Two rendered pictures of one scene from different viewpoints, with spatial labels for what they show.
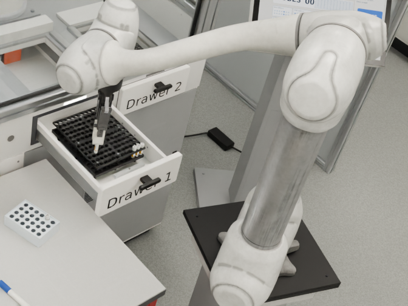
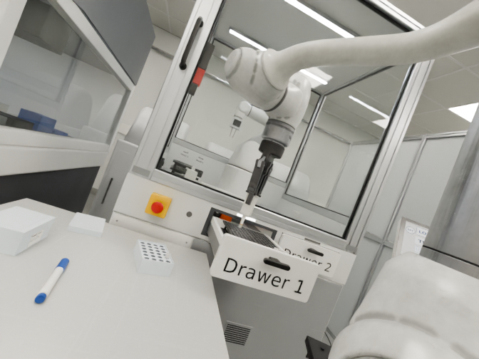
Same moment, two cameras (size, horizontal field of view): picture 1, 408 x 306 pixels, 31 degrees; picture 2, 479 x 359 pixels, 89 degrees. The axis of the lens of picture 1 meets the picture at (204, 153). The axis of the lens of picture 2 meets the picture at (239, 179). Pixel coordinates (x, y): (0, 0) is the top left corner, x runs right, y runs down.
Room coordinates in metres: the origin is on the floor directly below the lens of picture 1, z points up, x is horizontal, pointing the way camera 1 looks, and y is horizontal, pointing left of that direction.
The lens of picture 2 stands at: (0.89, -0.14, 1.07)
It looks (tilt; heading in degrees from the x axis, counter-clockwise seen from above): 0 degrees down; 40
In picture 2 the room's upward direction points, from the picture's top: 22 degrees clockwise
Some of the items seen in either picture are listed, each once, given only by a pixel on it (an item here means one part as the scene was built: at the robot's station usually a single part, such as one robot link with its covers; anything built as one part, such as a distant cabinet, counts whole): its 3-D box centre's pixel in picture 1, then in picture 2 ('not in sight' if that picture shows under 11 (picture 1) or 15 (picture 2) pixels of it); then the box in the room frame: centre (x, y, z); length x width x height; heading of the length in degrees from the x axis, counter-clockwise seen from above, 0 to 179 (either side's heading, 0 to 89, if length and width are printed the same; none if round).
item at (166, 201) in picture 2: not in sight; (158, 205); (1.41, 0.59, 0.88); 0.07 x 0.05 x 0.07; 143
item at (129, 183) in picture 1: (139, 183); (266, 269); (1.49, 0.15, 0.87); 0.29 x 0.02 x 0.11; 143
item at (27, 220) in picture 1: (31, 223); (152, 256); (1.32, 0.40, 0.78); 0.12 x 0.08 x 0.04; 69
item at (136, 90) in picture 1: (153, 89); (308, 256); (1.93, 0.22, 0.87); 0.29 x 0.02 x 0.11; 143
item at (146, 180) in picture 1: (147, 181); (275, 262); (1.47, 0.13, 0.91); 0.07 x 0.04 x 0.01; 143
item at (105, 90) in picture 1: (107, 87); (268, 157); (1.50, 0.29, 1.16); 0.08 x 0.07 x 0.09; 20
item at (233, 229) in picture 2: (98, 142); (247, 244); (1.61, 0.31, 0.87); 0.22 x 0.18 x 0.06; 53
